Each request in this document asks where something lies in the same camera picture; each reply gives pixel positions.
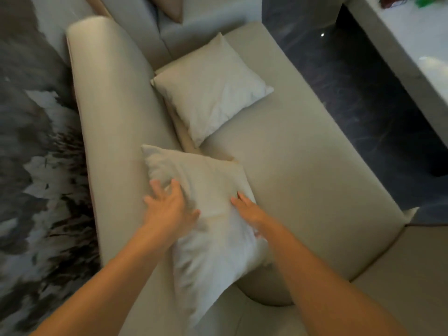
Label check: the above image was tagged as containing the person's left hand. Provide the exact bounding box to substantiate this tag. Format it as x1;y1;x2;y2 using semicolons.
143;178;201;248

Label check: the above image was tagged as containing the person's right hand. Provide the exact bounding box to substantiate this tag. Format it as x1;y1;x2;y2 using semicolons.
230;191;278;242

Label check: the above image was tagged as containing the white square throw pillow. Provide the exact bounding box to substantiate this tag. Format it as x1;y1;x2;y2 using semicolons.
141;144;272;330
150;32;275;149

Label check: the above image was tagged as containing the person's left forearm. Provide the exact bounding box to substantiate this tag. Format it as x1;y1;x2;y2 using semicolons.
31;225;181;336

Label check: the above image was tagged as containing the person's right forearm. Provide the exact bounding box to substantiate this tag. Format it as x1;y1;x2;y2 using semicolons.
258;222;411;336

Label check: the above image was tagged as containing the beige leather sofa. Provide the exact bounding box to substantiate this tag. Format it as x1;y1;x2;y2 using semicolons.
30;0;448;336

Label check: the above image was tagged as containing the grey and white hide rug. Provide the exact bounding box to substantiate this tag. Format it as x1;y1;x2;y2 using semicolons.
0;0;103;336

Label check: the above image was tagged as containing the tan throw pillow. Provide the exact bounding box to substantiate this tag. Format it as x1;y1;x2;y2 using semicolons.
146;0;185;24

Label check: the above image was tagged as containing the white low table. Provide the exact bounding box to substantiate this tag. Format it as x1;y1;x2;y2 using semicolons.
335;0;448;150

